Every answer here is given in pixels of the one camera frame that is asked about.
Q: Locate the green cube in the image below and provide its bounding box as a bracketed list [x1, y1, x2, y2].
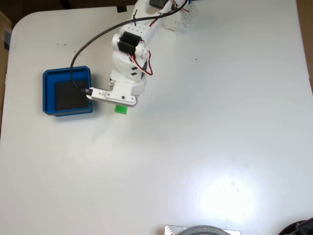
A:
[114, 104, 129, 115]

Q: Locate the blue square box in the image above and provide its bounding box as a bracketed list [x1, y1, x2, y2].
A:
[42, 65, 93, 118]

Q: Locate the silver flat plate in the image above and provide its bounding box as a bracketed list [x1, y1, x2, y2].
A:
[164, 225, 242, 235]

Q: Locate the grey round object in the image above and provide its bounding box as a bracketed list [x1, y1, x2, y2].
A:
[178, 225, 232, 235]

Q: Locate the black object with dark rim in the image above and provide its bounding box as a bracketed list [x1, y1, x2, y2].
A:
[278, 217, 313, 235]

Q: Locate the silver camera box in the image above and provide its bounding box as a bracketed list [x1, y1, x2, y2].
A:
[86, 87, 138, 108]

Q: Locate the red servo wire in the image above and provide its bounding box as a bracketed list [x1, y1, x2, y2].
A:
[131, 48, 155, 77]

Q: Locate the black camera cable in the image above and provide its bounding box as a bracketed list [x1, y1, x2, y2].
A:
[70, 0, 189, 95]

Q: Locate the white perforated base plate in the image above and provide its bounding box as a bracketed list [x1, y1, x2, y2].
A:
[179, 3, 199, 31]

